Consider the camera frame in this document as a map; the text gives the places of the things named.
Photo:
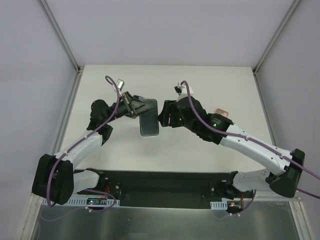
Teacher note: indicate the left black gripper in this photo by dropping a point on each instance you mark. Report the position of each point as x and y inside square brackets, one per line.
[130, 105]

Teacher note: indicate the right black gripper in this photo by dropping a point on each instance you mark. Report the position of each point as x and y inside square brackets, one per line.
[169, 114]

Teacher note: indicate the black phone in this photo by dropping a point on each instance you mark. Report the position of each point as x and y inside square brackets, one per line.
[148, 120]

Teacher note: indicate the pink phone case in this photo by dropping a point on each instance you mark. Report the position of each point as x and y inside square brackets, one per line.
[222, 112]

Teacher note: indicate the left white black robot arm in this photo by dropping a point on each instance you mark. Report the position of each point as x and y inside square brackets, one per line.
[55, 179]

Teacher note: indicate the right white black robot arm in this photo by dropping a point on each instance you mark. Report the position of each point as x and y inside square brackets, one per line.
[282, 168]

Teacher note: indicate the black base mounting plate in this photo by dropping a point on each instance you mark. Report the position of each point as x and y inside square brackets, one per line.
[181, 190]

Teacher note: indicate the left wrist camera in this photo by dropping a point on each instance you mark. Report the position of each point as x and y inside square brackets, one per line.
[120, 84]

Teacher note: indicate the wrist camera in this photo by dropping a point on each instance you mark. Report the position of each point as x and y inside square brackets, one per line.
[120, 84]
[183, 91]

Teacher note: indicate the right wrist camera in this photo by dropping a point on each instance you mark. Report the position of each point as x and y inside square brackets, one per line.
[183, 91]

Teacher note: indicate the right white cable duct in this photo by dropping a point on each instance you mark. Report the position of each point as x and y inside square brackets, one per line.
[219, 205]

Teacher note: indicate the white cable duct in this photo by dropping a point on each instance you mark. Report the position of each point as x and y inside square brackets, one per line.
[91, 202]
[219, 205]

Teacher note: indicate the left white cable duct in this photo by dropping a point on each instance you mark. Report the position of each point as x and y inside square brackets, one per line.
[91, 202]

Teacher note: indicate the left aluminium frame post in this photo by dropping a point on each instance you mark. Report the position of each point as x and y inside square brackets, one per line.
[59, 35]

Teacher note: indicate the aluminium frame post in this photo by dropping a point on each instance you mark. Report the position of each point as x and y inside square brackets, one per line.
[59, 35]
[277, 34]

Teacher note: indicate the aluminium frame front rail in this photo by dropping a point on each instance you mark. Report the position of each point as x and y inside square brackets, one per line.
[105, 195]

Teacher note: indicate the right aluminium frame post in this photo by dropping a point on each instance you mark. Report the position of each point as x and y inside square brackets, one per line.
[277, 34]

